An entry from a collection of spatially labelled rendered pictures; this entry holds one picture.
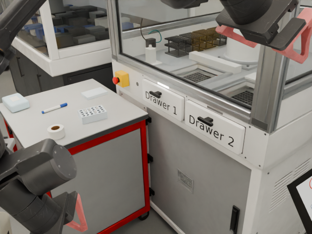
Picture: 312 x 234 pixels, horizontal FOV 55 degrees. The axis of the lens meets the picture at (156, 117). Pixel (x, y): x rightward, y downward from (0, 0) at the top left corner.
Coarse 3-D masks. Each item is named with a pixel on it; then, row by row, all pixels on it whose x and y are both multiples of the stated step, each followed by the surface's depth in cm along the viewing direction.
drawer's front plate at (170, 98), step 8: (144, 80) 143; (144, 88) 145; (152, 88) 139; (160, 88) 134; (144, 96) 148; (168, 96) 131; (176, 96) 126; (152, 104) 144; (168, 104) 133; (176, 104) 128; (168, 112) 135; (176, 112) 130
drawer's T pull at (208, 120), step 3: (198, 117) 113; (201, 117) 113; (207, 117) 113; (201, 120) 112; (204, 120) 111; (207, 120) 111; (210, 120) 111; (207, 123) 110; (210, 123) 109; (210, 126) 109
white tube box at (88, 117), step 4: (92, 108) 149; (100, 108) 148; (80, 112) 144; (84, 112) 144; (88, 112) 144; (92, 112) 144; (100, 112) 143; (104, 112) 144; (80, 116) 141; (84, 116) 141; (88, 116) 141; (92, 116) 142; (96, 116) 143; (100, 116) 144; (104, 116) 145; (80, 120) 144; (84, 120) 141; (88, 120) 142; (92, 120) 143; (96, 120) 144
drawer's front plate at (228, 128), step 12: (192, 108) 120; (204, 108) 116; (192, 120) 123; (216, 120) 111; (228, 120) 107; (204, 132) 119; (216, 132) 113; (228, 132) 108; (240, 132) 103; (240, 144) 105
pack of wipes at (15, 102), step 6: (6, 96) 162; (12, 96) 162; (18, 96) 161; (6, 102) 156; (12, 102) 155; (18, 102) 155; (24, 102) 155; (12, 108) 152; (18, 108) 154; (24, 108) 156
